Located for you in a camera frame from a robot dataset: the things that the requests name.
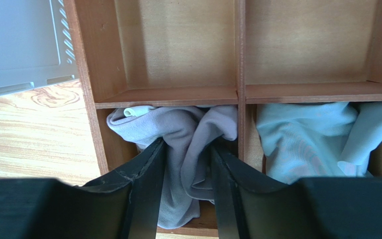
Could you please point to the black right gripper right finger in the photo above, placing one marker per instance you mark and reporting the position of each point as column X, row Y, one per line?
column 251, row 205

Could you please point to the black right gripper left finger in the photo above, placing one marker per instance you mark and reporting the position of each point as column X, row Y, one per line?
column 121, row 204

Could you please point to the grey underwear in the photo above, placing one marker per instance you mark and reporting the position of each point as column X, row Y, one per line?
column 318, row 140

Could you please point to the pink underwear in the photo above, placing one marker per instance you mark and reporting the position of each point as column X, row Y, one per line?
column 187, row 131

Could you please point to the wooden compartment tray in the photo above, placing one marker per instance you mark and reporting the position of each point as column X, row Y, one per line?
column 221, row 52

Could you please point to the white file organizer rack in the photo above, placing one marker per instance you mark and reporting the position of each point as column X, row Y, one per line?
column 36, row 48

